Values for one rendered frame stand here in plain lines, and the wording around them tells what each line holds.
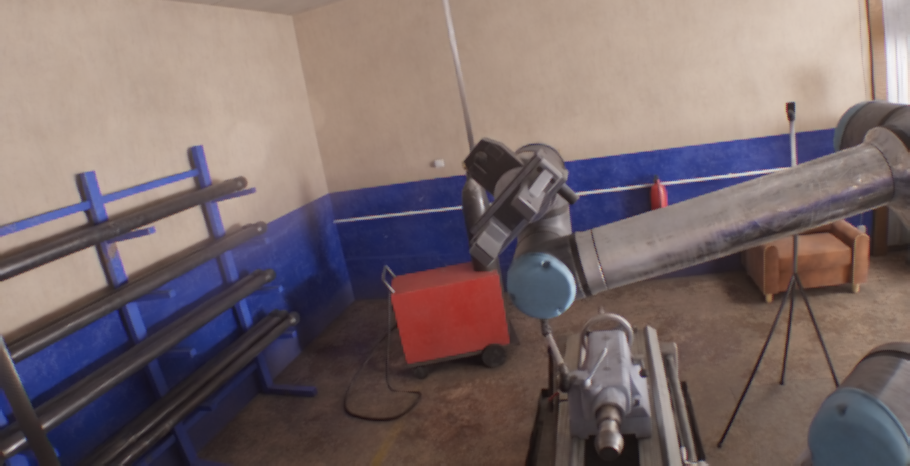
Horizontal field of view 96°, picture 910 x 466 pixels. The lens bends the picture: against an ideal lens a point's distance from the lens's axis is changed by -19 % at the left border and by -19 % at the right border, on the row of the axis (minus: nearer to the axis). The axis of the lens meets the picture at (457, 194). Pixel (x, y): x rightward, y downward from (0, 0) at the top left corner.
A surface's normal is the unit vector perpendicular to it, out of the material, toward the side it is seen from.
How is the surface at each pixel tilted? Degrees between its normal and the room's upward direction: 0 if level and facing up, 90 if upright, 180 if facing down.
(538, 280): 91
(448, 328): 90
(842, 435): 87
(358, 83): 90
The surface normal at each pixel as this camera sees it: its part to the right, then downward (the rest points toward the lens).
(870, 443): -0.92, 0.20
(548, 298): -0.29, 0.26
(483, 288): 0.08, 0.18
